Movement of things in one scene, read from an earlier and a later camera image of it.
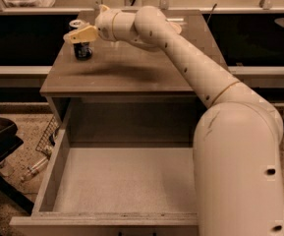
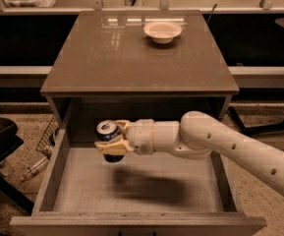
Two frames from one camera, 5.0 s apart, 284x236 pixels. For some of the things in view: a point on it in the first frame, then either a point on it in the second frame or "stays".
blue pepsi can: (83, 50) to (108, 130)
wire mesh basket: (48, 138) stays
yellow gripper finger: (87, 33) to (114, 147)
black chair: (1, 139) stays
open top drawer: (118, 182) stays
